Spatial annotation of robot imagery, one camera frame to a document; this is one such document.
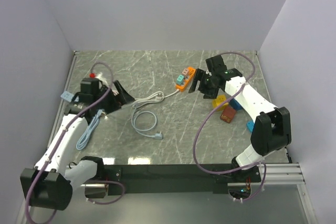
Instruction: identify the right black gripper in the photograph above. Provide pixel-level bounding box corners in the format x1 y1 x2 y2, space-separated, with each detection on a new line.
188 68 219 100

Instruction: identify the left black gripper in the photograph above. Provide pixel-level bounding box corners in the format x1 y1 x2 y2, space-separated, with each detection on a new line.
93 80 134 114

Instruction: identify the pink plug adapter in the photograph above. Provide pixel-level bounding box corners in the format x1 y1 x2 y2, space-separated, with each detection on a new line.
182 68 189 77

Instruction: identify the teal plug adapter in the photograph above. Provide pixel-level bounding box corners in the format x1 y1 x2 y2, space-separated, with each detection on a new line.
176 75 184 85

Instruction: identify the orange power strip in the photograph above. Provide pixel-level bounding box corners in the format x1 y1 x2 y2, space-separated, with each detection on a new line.
175 67 196 92

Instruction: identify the yellow cube socket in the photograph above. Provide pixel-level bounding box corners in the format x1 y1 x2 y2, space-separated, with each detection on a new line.
212 94 229 111

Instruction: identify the blue cube socket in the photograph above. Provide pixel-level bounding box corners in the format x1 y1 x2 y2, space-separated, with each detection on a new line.
229 99 242 111

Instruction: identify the red-brown cube socket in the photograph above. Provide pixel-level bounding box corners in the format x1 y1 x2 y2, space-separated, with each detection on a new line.
220 106 237 123

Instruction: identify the light blue power strip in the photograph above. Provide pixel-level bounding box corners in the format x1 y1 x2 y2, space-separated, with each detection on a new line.
60 91 74 102

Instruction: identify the light blue strip cable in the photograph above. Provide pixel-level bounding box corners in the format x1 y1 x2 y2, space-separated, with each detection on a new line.
76 109 106 151

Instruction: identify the bright blue plug adapter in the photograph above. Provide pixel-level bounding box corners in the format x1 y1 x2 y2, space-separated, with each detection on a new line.
246 120 254 133

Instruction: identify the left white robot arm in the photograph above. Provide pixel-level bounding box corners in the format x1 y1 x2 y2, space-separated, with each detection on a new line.
20 78 135 210

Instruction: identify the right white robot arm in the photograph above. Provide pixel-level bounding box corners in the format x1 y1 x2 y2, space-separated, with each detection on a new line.
189 54 291 182

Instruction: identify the black base beam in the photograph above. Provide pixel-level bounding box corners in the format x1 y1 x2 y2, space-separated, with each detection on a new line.
88 164 261 194

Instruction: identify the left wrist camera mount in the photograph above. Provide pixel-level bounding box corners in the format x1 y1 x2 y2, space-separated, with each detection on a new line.
89 72 109 86

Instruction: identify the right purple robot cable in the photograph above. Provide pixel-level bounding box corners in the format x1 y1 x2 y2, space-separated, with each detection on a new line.
192 51 267 204

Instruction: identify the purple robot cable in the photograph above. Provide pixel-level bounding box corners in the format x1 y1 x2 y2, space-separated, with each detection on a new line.
192 51 267 204
25 62 114 224

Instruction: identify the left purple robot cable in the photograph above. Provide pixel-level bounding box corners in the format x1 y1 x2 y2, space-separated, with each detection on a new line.
25 62 114 224

